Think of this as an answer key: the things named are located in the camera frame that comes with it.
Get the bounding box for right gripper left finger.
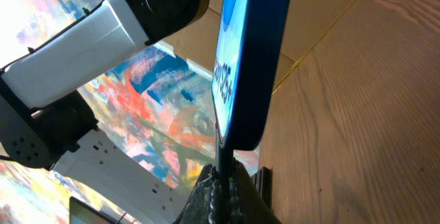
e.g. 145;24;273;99
173;164;213;224

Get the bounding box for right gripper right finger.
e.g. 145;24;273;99
229;159;281;224

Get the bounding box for blue Galaxy smartphone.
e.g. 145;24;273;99
212;0;289;150

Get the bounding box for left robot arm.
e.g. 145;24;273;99
1;0;209;223

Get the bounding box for laptop screen corner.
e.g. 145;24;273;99
69;197;116;224

